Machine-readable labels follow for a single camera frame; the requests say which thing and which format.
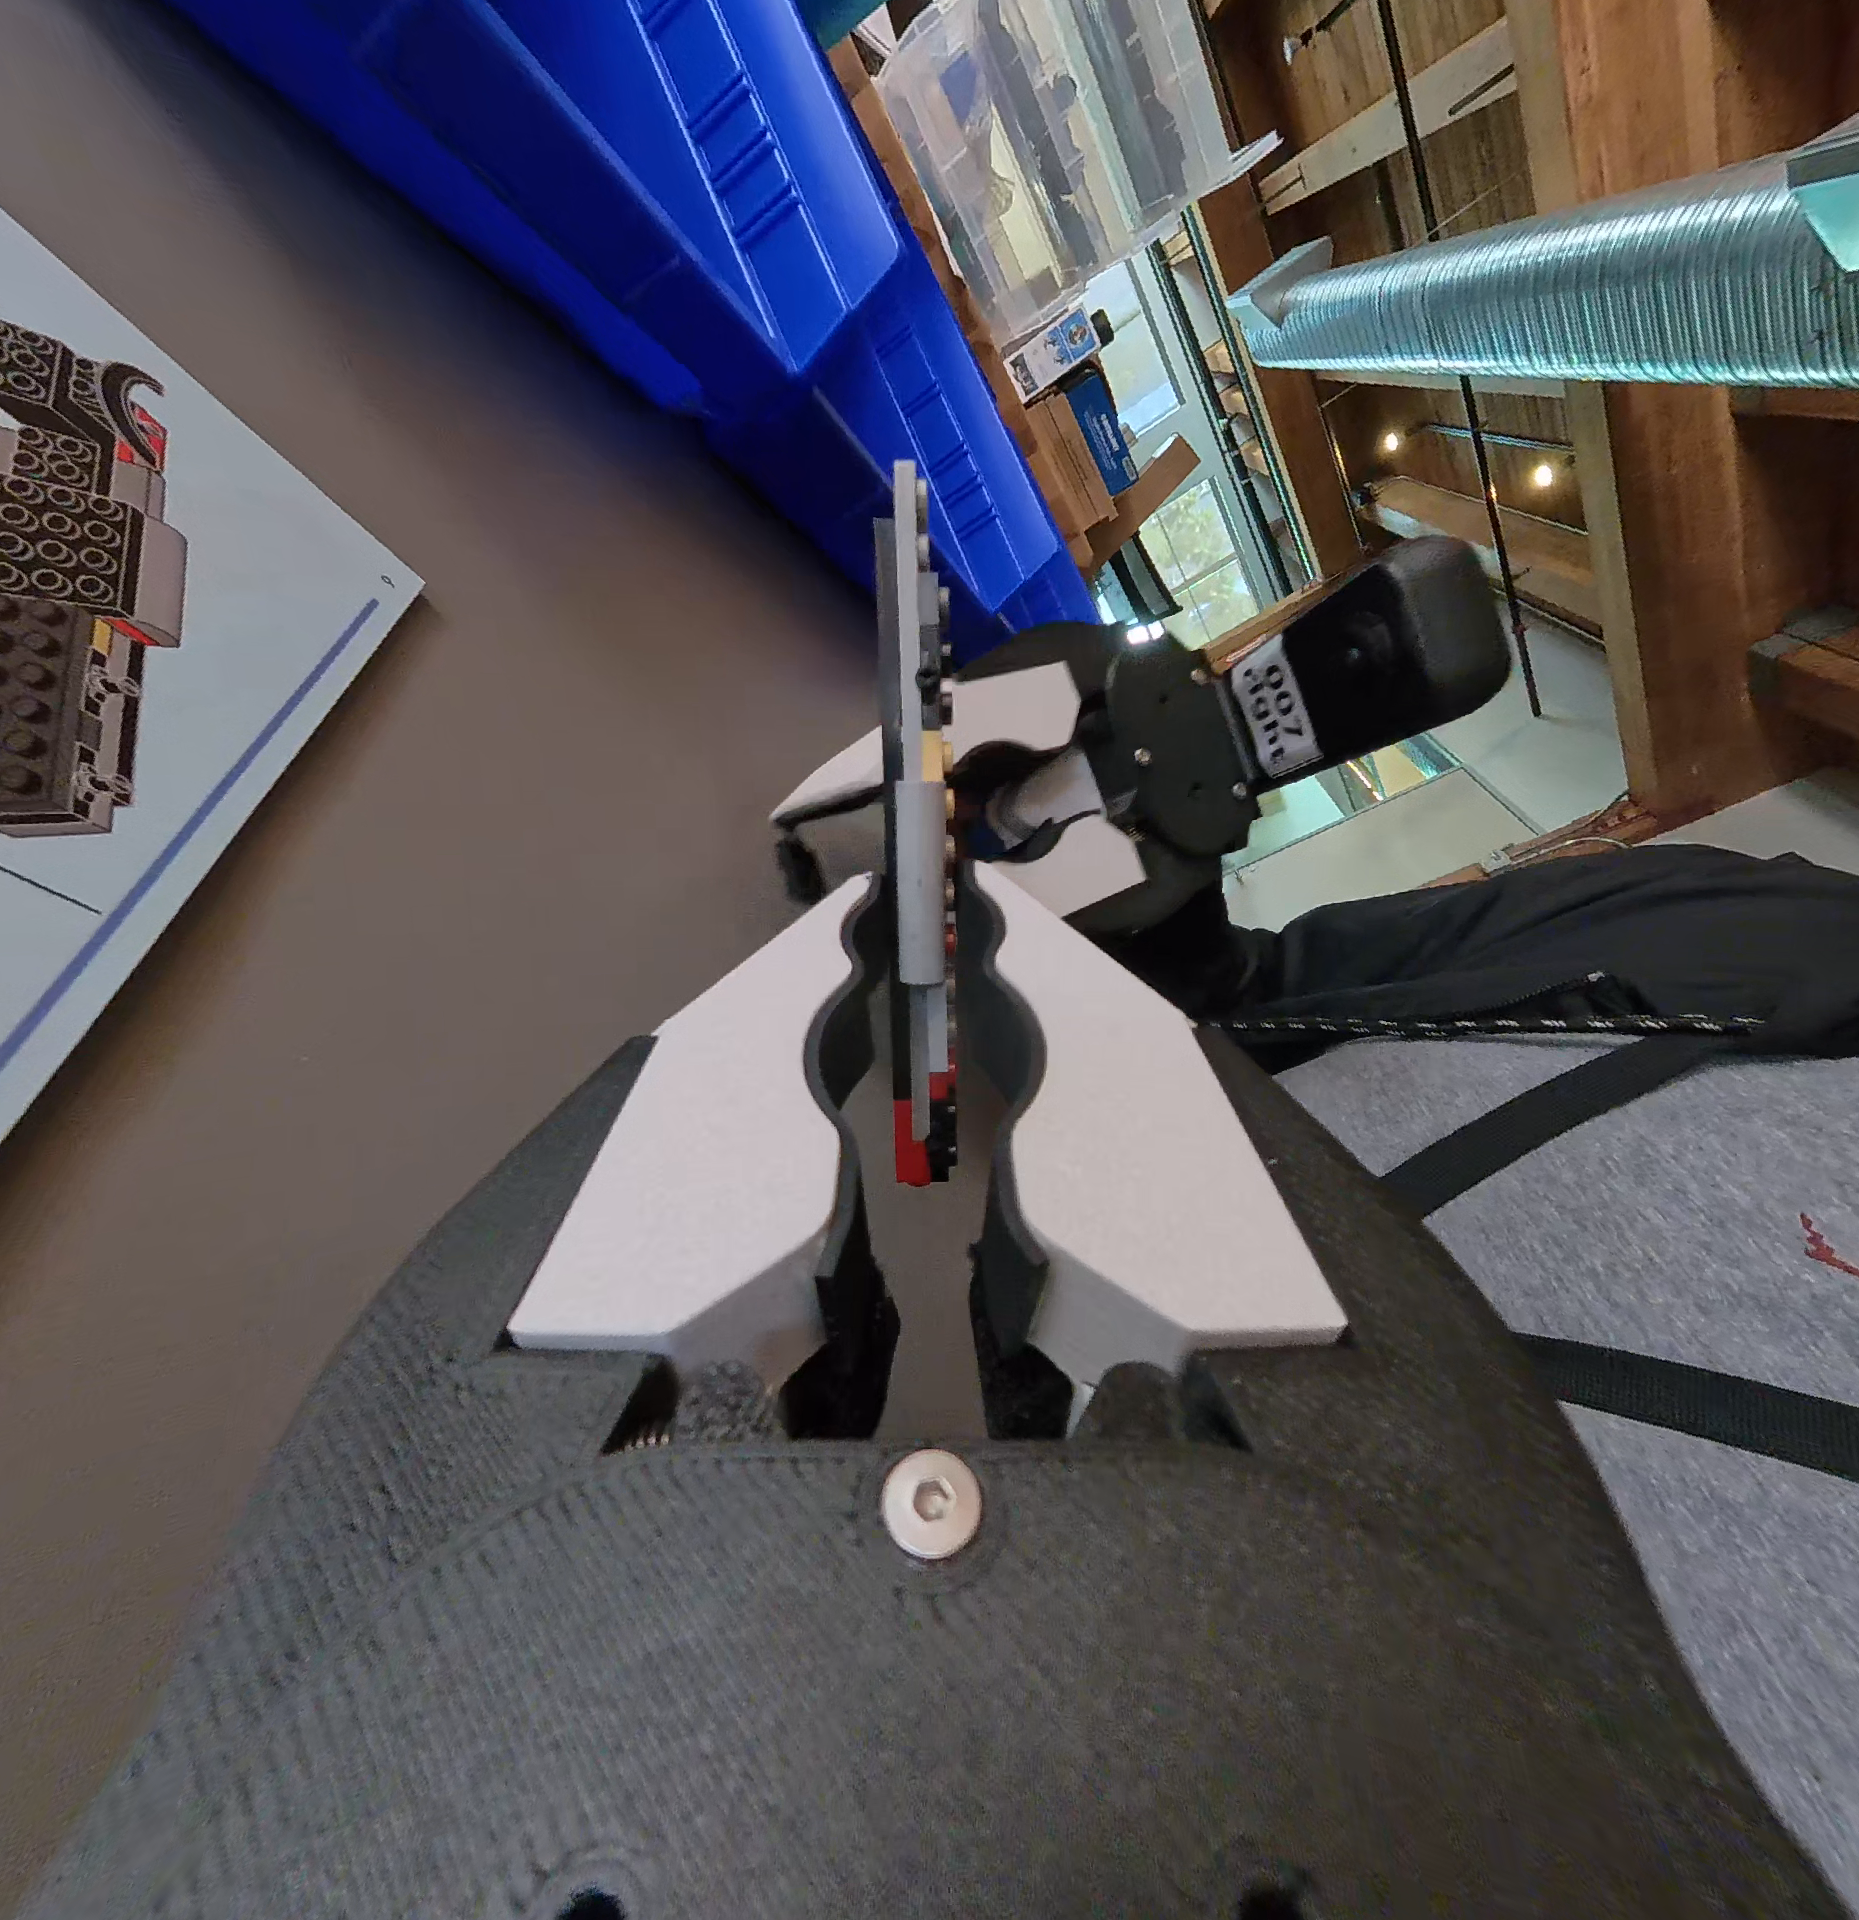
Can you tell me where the small printed cardboard box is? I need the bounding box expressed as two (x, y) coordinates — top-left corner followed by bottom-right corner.
(1002, 305), (1116, 410)

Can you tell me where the black bag strap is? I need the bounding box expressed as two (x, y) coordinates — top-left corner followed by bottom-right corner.
(1515, 1334), (1859, 1492)
(1375, 1031), (1777, 1218)

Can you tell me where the clear plastic organizer box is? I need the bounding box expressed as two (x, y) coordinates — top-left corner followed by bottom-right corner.
(875, 0), (1284, 346)

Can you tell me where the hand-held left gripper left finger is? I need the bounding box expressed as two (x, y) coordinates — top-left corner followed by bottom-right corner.
(504, 873), (875, 1353)

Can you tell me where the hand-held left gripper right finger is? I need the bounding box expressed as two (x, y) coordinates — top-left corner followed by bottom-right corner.
(953, 884), (1350, 1433)

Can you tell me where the small blue cardboard box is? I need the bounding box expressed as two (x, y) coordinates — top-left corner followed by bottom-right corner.
(1054, 375), (1143, 499)

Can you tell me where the grey red toy brick model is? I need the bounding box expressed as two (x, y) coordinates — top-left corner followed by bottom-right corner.
(868, 463), (970, 1190)

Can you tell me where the black white braided cord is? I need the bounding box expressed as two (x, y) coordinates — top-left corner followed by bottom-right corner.
(1213, 1007), (1772, 1043)

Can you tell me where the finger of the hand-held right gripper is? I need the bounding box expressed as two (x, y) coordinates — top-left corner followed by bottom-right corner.
(770, 727), (1174, 944)
(941, 619), (1116, 765)

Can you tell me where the silver spiral air duct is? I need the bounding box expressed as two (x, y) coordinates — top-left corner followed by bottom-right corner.
(1228, 128), (1859, 389)

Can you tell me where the person's right forearm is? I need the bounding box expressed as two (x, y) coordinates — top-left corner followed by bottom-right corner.
(1140, 840), (1859, 1072)

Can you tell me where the person's right hand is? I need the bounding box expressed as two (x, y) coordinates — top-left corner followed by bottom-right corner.
(953, 752), (1041, 867)

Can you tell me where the brick instruction booklet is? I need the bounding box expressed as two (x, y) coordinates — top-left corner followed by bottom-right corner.
(0, 183), (428, 1188)

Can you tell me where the blue plastic bin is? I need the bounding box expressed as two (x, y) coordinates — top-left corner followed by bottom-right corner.
(164, 0), (906, 419)
(806, 265), (1094, 631)

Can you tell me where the grey-brown desk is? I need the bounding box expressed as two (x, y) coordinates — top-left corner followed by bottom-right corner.
(0, 0), (1082, 1727)

